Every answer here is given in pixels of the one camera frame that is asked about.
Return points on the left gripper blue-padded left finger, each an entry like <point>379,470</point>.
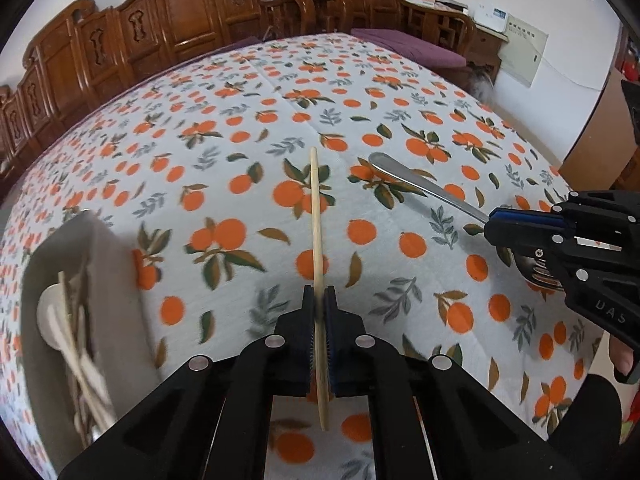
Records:
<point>275,365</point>

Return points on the light bamboo chopstick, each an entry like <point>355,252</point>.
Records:
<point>71,301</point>
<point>321,366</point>

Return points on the metal fork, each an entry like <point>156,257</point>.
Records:
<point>394,169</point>

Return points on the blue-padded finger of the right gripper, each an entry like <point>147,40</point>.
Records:
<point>526,243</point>
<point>540,218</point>

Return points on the orange print tablecloth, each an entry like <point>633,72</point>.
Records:
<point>201,178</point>

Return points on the white spoon in tray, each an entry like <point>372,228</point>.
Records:
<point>49,303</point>

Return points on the carved wooden bench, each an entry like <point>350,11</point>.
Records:
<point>86,56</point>

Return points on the person's right hand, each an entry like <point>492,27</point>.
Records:
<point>621,355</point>

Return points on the white wall panel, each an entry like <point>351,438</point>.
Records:
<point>522,54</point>

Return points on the carved wooden armchair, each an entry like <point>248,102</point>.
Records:
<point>447,28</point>

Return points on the cardboard sheet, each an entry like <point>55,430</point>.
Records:
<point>606,154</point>

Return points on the white router box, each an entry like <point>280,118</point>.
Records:
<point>491,17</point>

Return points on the white plastic spoon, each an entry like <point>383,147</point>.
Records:
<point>90,381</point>

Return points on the purple seat cushion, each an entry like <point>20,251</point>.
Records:
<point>415,49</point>

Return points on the grey utensil tray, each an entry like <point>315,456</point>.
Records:
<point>106,318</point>

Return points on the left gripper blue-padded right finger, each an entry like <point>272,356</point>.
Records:
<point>364,365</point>

